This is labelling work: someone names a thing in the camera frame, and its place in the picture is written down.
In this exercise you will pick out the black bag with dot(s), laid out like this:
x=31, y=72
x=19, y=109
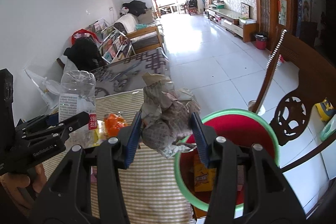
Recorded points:
x=84, y=53

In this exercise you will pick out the carved wooden chair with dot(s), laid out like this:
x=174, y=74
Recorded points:
x=302, y=56

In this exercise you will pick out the white low table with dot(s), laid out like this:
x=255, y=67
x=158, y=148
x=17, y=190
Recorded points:
x=173, y=7

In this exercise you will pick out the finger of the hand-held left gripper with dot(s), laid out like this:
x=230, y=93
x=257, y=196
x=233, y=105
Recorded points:
x=74, y=121
x=42, y=119

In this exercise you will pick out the pale green plastic bottle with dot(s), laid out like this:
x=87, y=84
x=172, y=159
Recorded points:
x=328, y=132

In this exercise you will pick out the wooden sofa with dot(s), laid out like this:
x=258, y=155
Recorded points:
x=144, y=37

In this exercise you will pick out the small wooden chair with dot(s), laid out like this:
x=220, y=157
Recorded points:
x=191, y=5

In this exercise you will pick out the small red waste bin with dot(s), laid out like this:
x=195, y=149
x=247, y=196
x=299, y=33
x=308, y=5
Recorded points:
x=261, y=42

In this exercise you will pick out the clear plastic bottle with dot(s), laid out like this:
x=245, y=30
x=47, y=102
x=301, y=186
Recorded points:
x=76, y=92

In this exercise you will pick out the grey-brown paper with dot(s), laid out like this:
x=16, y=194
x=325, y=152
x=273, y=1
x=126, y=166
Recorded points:
x=162, y=113

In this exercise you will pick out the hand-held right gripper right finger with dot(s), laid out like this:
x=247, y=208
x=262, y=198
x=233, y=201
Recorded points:
x=198, y=134

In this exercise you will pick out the panda plush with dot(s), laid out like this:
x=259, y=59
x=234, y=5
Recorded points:
x=124, y=11

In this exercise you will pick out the striped beige mat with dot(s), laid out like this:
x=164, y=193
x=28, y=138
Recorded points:
x=152, y=182

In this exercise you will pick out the person's left hand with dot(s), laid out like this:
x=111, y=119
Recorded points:
x=15, y=182

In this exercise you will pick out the red bag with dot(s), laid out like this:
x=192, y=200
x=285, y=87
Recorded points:
x=78, y=33

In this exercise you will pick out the framed star picture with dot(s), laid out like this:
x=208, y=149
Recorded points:
x=244, y=9

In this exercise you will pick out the red bin with green rim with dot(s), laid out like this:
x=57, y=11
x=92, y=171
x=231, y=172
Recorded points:
x=236, y=129

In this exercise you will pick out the white yellow wrapper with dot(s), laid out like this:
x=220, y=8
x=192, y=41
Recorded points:
x=97, y=134

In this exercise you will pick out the orange snack bag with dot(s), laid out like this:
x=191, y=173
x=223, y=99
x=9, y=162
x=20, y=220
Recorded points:
x=114, y=125

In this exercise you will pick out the small wall calendar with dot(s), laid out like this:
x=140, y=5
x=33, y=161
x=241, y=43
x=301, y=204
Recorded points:
x=282, y=12

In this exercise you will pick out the grey patterned blanket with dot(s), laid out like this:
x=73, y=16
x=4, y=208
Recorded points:
x=136, y=69

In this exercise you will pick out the yellow printed box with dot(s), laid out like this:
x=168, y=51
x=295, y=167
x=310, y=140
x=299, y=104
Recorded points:
x=203, y=176

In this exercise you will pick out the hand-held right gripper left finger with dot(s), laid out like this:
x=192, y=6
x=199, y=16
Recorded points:
x=132, y=134

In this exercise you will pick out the wooden television cabinet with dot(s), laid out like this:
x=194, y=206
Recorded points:
x=236, y=24

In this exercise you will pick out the black clothing pile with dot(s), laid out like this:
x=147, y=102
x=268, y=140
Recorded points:
x=136, y=7

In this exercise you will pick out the yellow blue toy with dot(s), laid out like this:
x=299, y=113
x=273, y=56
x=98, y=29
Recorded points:
x=325, y=109

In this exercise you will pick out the white basin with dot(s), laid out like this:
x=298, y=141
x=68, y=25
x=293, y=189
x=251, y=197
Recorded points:
x=246, y=21

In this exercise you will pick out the white plastic bag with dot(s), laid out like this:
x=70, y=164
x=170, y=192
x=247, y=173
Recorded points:
x=68, y=65

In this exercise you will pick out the book rack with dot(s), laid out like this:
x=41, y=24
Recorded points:
x=113, y=45

